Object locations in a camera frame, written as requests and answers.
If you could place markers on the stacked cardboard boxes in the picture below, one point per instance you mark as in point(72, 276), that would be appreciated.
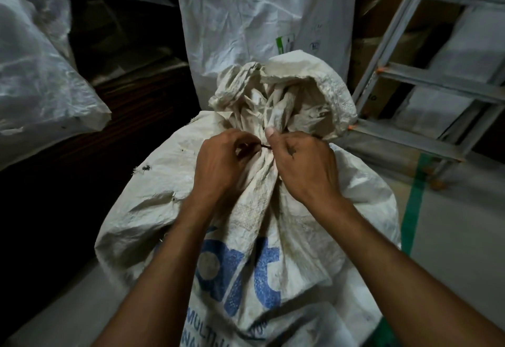
point(375, 7)

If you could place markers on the tall white sack green mark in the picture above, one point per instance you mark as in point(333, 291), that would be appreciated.
point(244, 11)

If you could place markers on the person's left hand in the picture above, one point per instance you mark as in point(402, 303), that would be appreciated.
point(217, 169)

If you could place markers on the large white sack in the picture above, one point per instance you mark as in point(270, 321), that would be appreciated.
point(39, 82)

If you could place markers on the aluminium step ladder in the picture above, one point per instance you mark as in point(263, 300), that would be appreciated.
point(442, 82)

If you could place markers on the person's left forearm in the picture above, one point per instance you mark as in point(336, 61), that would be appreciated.
point(158, 287)

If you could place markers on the person's right forearm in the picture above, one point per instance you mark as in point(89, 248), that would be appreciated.
point(402, 279)

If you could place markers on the white woven sack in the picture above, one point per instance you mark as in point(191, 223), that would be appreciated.
point(158, 201)

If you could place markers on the person's right hand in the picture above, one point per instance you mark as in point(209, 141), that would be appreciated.
point(307, 169)

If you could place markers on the dark wooden panel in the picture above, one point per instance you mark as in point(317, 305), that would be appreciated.
point(130, 114)

